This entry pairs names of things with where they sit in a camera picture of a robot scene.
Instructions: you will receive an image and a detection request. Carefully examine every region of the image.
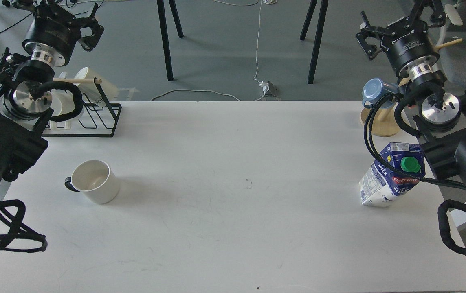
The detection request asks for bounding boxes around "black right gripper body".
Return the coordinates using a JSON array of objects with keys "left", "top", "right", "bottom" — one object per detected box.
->
[{"left": 376, "top": 16, "right": 439, "bottom": 78}]

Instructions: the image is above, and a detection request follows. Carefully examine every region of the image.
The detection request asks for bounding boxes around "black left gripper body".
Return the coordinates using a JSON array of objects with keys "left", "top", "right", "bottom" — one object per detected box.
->
[{"left": 22, "top": 4, "right": 95, "bottom": 67}]

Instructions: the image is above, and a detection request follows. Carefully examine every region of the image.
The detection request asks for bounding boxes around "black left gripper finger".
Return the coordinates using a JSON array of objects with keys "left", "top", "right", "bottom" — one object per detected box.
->
[
  {"left": 79, "top": 17, "right": 104, "bottom": 52},
  {"left": 2, "top": 0, "right": 39, "bottom": 9}
]

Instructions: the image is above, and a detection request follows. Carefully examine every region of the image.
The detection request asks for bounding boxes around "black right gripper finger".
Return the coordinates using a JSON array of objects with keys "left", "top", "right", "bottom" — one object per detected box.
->
[
  {"left": 410, "top": 0, "right": 447, "bottom": 25},
  {"left": 356, "top": 11, "right": 388, "bottom": 60}
]

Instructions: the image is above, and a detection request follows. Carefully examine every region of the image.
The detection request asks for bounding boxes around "white mug black handle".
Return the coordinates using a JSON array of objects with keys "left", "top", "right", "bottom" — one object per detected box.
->
[{"left": 64, "top": 160, "right": 121, "bottom": 205}]

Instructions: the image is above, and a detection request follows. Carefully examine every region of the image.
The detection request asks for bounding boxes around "blue white milk carton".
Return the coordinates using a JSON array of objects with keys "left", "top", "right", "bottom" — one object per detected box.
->
[{"left": 359, "top": 142, "right": 426, "bottom": 207}]

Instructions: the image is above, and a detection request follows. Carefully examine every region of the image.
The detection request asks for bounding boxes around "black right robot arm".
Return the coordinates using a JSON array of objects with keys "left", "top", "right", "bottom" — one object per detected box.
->
[{"left": 356, "top": 0, "right": 466, "bottom": 256}]

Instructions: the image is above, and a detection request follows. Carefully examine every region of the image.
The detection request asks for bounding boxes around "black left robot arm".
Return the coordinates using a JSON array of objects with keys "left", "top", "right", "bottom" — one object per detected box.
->
[{"left": 0, "top": 0, "right": 104, "bottom": 254}]

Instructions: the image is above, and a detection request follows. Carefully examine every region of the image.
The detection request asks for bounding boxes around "cream mug on rack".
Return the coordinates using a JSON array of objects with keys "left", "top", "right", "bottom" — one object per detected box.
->
[{"left": 74, "top": 67, "right": 119, "bottom": 107}]

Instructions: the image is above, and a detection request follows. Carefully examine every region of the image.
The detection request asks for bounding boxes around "black table leg right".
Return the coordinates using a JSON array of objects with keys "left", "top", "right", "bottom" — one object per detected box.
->
[{"left": 299, "top": 0, "right": 329, "bottom": 85}]

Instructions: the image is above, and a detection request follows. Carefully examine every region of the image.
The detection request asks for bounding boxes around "black table leg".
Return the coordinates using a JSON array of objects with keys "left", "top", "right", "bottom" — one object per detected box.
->
[
  {"left": 299, "top": 0, "right": 329, "bottom": 85},
  {"left": 156, "top": 0, "right": 184, "bottom": 81}
]

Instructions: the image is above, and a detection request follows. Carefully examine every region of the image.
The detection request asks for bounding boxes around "blue mug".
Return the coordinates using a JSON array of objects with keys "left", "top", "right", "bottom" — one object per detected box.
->
[{"left": 362, "top": 78, "right": 399, "bottom": 108}]

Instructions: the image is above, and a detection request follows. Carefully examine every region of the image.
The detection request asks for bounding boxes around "white mug on rack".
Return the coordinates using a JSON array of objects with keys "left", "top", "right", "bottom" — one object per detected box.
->
[{"left": 48, "top": 92, "right": 84, "bottom": 131}]

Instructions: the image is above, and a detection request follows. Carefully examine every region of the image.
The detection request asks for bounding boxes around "black table leg left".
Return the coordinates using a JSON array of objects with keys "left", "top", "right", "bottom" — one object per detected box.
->
[{"left": 156, "top": 0, "right": 184, "bottom": 81}]

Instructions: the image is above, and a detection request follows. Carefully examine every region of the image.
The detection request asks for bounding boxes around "wooden mug tree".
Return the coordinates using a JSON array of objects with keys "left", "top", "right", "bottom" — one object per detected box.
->
[{"left": 360, "top": 38, "right": 463, "bottom": 137}]

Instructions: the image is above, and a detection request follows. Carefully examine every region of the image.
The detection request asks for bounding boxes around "white power adapter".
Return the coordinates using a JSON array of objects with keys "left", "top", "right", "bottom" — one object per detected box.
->
[{"left": 258, "top": 81, "right": 279, "bottom": 98}]

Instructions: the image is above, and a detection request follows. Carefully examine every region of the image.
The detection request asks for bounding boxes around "black wire mug rack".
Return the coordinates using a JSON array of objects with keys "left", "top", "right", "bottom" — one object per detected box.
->
[{"left": 43, "top": 94, "right": 123, "bottom": 138}]

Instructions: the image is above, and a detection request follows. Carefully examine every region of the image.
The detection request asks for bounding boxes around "white cable on floor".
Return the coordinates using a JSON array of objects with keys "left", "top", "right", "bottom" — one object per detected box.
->
[{"left": 151, "top": 0, "right": 277, "bottom": 102}]

